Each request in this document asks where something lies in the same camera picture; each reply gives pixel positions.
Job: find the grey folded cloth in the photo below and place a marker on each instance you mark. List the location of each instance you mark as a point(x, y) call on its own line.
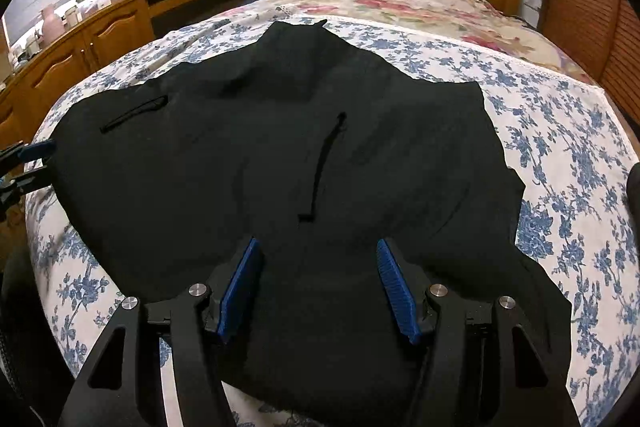
point(636, 187)

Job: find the black buttoned coat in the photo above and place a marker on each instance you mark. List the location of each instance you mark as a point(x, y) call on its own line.
point(200, 157)

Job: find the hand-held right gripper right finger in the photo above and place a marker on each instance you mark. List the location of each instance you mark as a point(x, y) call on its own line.
point(395, 292)

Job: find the pink thermos jug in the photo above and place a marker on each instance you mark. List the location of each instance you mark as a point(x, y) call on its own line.
point(51, 22)

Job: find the blue floral bed sheet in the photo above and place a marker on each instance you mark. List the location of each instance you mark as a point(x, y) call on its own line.
point(550, 157)

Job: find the wooden louvered wardrobe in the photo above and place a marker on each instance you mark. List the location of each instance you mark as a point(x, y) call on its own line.
point(585, 7)

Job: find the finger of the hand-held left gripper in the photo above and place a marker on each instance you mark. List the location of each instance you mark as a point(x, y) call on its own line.
point(30, 181)
point(35, 150)

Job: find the pink floral blanket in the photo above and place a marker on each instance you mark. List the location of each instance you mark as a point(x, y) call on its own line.
point(400, 2)

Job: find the wooden desk cabinet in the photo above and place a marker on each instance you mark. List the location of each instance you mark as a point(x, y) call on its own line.
point(100, 42)

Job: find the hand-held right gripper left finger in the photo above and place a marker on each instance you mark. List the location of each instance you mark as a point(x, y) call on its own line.
point(242, 287)

